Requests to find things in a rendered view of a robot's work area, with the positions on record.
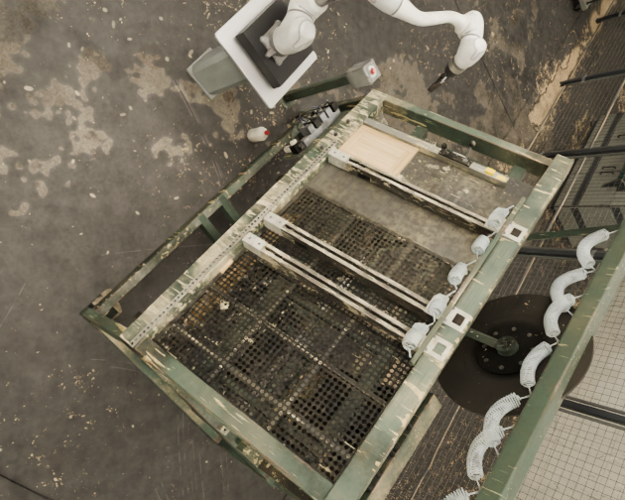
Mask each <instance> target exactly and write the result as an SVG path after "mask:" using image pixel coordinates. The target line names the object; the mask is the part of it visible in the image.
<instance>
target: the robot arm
mask: <svg viewBox="0 0 625 500"><path fill-rule="evenodd" d="M334 1H336V0H290V3H289V7H288V12H287V15H286V17H285V18H284V20H283V22H282V23H281V21H280V20H277V21H276V22H275V24H274V26H273V27H272V28H271V29H270V30H269V31H268V32H267V33H266V34H265V35H264V36H262V37H260V42H261V43H262V44H263V45H264V46H265V47H266V49H267V50H268V51H267V53H265V57H266V58H267V59H268V58H269V57H270V56H272V57H273V59H274V60H275V62H276V65H281V64H282V62H283V60H284V59H285V58H286V57H287V56H288V55H291V54H294V53H297V52H300V51H302V50H304V49H306V48H307V47H308V46H309V45H310V44H311V43H312V42H313V40H314V37H315V26H314V24H313V22H314V20H315V19H316V18H317V17H318V16H319V15H320V14H322V13H323V12H324V11H325V10H326V9H327V6H328V4H330V3H332V2H334ZM368 1H369V2H370V3H371V4H372V5H374V6H375V7H376V8H378V9H379V10H381V11H382V12H385V13H387V14H389V15H391V16H393V17H396V18H398V19H401V20H403V21H405V22H408V23H410V24H413V25H416V26H422V27H424V26H432V25H437V24H443V23H451V24H452V25H454V31H455V32H456V33H457V35H458V37H459V39H460V44H459V47H458V50H457V54H456V55H455V56H454V57H453V58H452V59H451V60H450V61H449V62H448V64H447V65H446V66H445V69H444V70H445V72H444V73H443V74H442V75H441V76H440V77H439V78H438V79H437V80H436V81H435V82H434V83H433V84H432V85H431V86H430V87H429V88H428V91H429V92H430V93H432V92H433V91H434V90H435V89H437V88H438V87H440V86H441V85H442V84H444V82H445V81H446V80H447V79H449V78H450V77H456V76H457V75H458V74H461V73H462V72H463V71H465V70H466V69H467V68H468V67H470V66H472V65H474V64H475V63H476V62H477V61H479V60H480V58H481V57H482V56H483V55H484V53H485V51H486V48H487V45H486V42H485V41H484V40H483V39H482V37H483V29H484V23H483V18H482V15H481V14H480V13H479V12H477V11H470V12H468V13H466V14H465V15H461V14H459V13H457V12H453V11H437V12H422V11H420V10H418V9H417V8H416V7H415V6H414V5H413V4H412V3H411V2H410V1H409V0H368Z"/></svg>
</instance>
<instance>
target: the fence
mask: <svg viewBox="0 0 625 500"><path fill-rule="evenodd" d="M363 125H365V126H367V127H370V128H372V129H374V130H376V131H379V132H381V133H383V134H386V135H388V136H390V137H393V138H395V139H397V140H400V141H402V142H404V143H407V144H409V145H411V146H414V147H416V148H418V149H420V150H419V151H420V152H422V153H425V154H427V155H429V156H432V157H434V158H436V159H438V160H441V161H443V162H445V163H448V164H450V165H452V166H455V167H457V168H459V169H461V170H464V171H466V172H468V173H471V174H473V175H475V176H478V177H480V178H482V179H485V180H487V181H489V182H491V183H493V184H495V185H497V186H500V187H502V188H503V187H504V186H505V185H506V184H507V183H508V181H509V178H508V177H506V176H503V175H501V174H499V173H496V172H495V174H494V176H493V177H492V176H490V175H488V174H485V170H486V169H487V168H485V167H482V166H480V165H477V164H475V163H472V164H471V166H470V167H467V166H465V165H463V164H460V163H458V162H456V161H453V160H451V159H449V158H446V157H444V156H442V155H439V154H438V152H439V151H440V150H441V148H438V147H436V146H434V145H431V144H429V143H427V142H424V141H422V140H419V139H417V138H415V137H412V136H410V135H408V134H405V133H403V132H401V131H398V130H396V129H393V128H391V127H389V126H386V125H384V124H382V123H379V122H377V121H375V120H372V119H370V118H366V119H365V120H364V121H363ZM498 175H500V176H502V177H505V178H507V179H506V181H505V182H504V181H502V180H499V179H497V176H498Z"/></svg>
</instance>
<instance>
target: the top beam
mask: <svg viewBox="0 0 625 500"><path fill-rule="evenodd" d="M573 163H574V160H572V159H569V158H567V157H564V156H562V155H556V156H555V158H554V159H553V161H552V162H551V164H550V165H549V167H548V168H547V170H546V171H545V172H544V174H543V175H542V177H541V178H540V180H539V181H538V183H537V184H536V186H535V187H534V189H533V190H532V192H531V193H530V195H529V196H528V198H527V199H526V201H525V202H524V204H523V205H522V207H521V208H520V210H519V211H518V213H517V214H516V216H515V217H514V218H513V220H512V222H513V223H516V224H518V225H520V226H522V227H525V228H527V229H528V230H527V232H526V234H525V235H524V237H523V238H522V240H521V241H520V243H518V242H515V241H513V240H511V239H509V238H507V237H505V236H503V235H502V236H501V238H500V239H499V241H498V242H497V244H496V245H495V247H494V248H493V250H492V251H491V253H490V254H489V256H488V257H487V259H486V260H485V261H484V263H483V264H482V266H481V267H480V269H479V270H478V272H477V273H476V275H475V276H474V278H473V279H472V281H471V282H470V284H469V285H468V287H467V288H466V290H465V291H464V293H463V294H462V296H461V297H460V299H459V300H458V302H457V303H456V304H455V307H456V308H458V309H460V310H462V311H464V312H465V313H468V314H470V315H471V319H470V320H469V322H468V323H467V325H466V326H465V328H464V330H463V331H462V333H460V332H459V331H457V330H455V329H453V328H452V327H450V326H448V325H447V324H445V323H443V324H442V325H441V327H440V328H439V330H438V331H437V333H436V335H437V336H439V337H441V338H443V339H444V340H446V341H448V342H449V343H451V344H453V347H452V348H451V350H450V351H449V353H448V354H447V356H446V357H445V359H444V361H443V362H442V363H441V362H439V361H437V360H436V359H434V358H432V357H431V356H429V355H428V354H426V353H424V352H423V354H422V355H421V357H420V358H419V360H418V361H417V363H416V364H415V366H414V367H413V369H412V370H411V372H410V373H409V375H408V376H407V378H406V379H405V381H404V382H403V384H402V385H401V387H400V388H399V389H398V391H397V392H396V394H395V395H394V397H393V398H392V400H391V401H390V403H389V404H388V406H387V407H386V409H385V410H384V412H383V413H382V415H381V416H380V418H379V419H378V421H377V422H376V424H375V425H374V427H373V428H372V430H371V431H370V433H369V434H368V435H367V437H366V438H365V440H364V441H363V443H362V444H361V446H360V447H359V448H358V449H357V451H356V452H355V454H354V455H353V457H352V458H351V460H350V461H349V463H348V464H347V466H346V467H345V469H344V470H343V472H342V473H341V475H340V476H339V477H338V479H337V480H336V482H335V483H334V485H333V486H332V488H331V489H330V491H329V492H328V494H327V495H326V497H325V498H324V500H360V498H361V497H362V495H363V494H364V492H365V490H366V489H367V487H368V486H369V484H370V483H371V481H372V479H373V478H374V476H375V475H376V473H377V472H378V470H379V469H380V467H381V465H382V464H383V462H384V461H385V459H386V458H387V456H388V455H389V453H390V451H391V450H392V448H393V447H394V445H395V444H396V442H397V440H398V439H399V437H400V436H401V434H402V433H403V431H404V430H405V428H406V426H407V425H408V423H409V422H410V420H411V419H412V417H413V415H414V414H415V412H416V411H417V409H418V408H419V406H420V405H421V403H422V401H423V400H424V398H425V397H426V395H427V394H428V392H429V390H430V389H431V387H432V386H433V384H434V383H435V381H436V380H437V378H438V376H439V374H440V373H441V371H442V370H443V368H444V366H445V365H446V363H447V362H448V360H449V359H450V357H451V356H452V354H453V352H454V351H455V349H456V348H457V346H458V345H459V343H460V342H461V341H462V339H463V338H464V336H465V335H466V333H467V332H468V330H469V328H470V327H471V325H472V324H473V322H474V321H475V319H476V318H477V316H478V314H479V313H480V311H481V310H482V308H483V307H484V305H485V303H486V302H487V300H488V299H489V297H490V296H491V294H492V293H493V291H494V289H495V288H496V286H497V285H498V283H499V282H500V280H501V278H502V277H503V275H504V274H505V272H506V271H507V269H508V268H509V266H510V264H511V263H512V261H513V260H514V258H515V257H516V255H517V253H518V252H519V250H520V249H521V247H522V246H523V244H524V243H525V241H526V239H527V238H528V236H529V235H530V233H531V232H532V230H533V229H534V227H535V225H536V224H537V222H538V221H539V219H540V218H541V216H542V214H543V213H544V211H545V210H546V208H547V207H548V205H549V204H550V202H551V200H552V199H553V197H554V196H555V194H556V193H557V191H558V189H559V188H560V186H561V185H562V183H563V181H564V180H565V178H566V176H567V175H568V173H569V171H570V169H571V167H572V165H573ZM445 349H446V346H444V345H442V344H441V343H439V342H438V343H437V344H436V346H435V347H434V349H433V350H432V351H433V352H435V353H436V354H438V355H440V356H441V355H442V354H443V352H444V351H445Z"/></svg>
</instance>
